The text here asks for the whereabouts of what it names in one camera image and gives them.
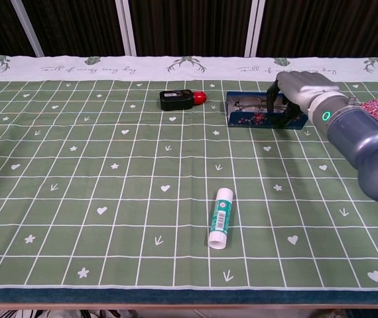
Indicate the black bottle red cap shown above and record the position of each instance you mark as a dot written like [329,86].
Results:
[175,100]

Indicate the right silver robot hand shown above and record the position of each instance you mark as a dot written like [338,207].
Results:
[303,87]

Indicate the white green glue stick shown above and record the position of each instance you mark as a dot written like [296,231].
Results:
[221,218]

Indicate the dark blue table cover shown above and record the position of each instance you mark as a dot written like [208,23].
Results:
[175,296]

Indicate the white partition post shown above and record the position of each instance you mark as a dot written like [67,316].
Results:
[255,26]
[126,26]
[27,26]

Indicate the dark pleated curtain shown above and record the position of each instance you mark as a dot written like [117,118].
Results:
[192,26]

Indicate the grey glasses case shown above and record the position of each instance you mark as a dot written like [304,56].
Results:
[248,120]

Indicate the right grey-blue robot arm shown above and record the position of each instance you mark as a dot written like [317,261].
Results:
[361,142]

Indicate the green grid tablecloth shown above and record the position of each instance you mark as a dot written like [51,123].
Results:
[109,198]

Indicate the thin wire-frame eyeglasses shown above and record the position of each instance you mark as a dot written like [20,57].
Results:
[250,103]

